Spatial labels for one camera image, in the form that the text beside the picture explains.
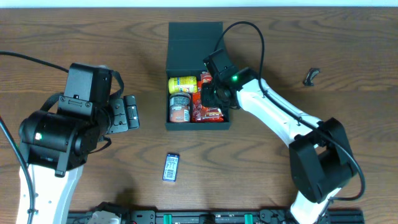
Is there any small black clip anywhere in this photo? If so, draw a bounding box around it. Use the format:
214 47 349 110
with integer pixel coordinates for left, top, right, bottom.
303 68 320 86

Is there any red Hacks candy bag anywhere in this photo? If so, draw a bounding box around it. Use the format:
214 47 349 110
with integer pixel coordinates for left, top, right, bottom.
192 92 224 123

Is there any yellow Mentos candy bottle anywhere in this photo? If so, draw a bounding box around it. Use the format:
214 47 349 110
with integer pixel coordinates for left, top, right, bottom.
168 76 198 94

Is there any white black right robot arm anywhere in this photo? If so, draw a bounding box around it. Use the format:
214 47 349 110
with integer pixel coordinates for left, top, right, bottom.
201 66 361 223

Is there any black rail with green clips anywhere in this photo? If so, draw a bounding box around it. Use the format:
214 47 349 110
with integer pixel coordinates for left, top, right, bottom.
67 202 364 224

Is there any red Hello Panda pack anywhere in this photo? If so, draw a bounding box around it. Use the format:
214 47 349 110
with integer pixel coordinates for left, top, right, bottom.
198 72 213 91

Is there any red Pringles can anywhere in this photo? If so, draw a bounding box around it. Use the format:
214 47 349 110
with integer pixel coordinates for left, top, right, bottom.
169 92 191 123

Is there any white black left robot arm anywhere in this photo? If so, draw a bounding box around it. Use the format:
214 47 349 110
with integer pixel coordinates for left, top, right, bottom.
17 93 139 223

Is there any blue white small box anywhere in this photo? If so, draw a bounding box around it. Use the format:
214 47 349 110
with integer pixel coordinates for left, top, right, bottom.
162 154 180 182

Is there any black gift box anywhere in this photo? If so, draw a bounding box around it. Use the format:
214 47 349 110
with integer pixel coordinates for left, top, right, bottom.
165 22 231 131

